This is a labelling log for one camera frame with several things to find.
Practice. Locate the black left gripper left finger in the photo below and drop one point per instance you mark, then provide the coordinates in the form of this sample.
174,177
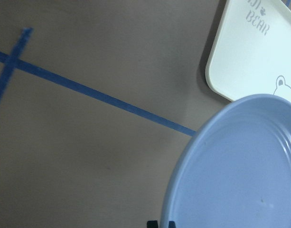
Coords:
152,224

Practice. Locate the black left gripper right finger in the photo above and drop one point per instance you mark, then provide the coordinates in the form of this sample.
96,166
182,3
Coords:
172,224

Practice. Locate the blue round plate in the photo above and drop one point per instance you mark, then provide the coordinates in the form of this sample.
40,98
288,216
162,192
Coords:
236,171

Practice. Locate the cream bear tray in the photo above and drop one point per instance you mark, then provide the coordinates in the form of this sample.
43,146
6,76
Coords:
251,53

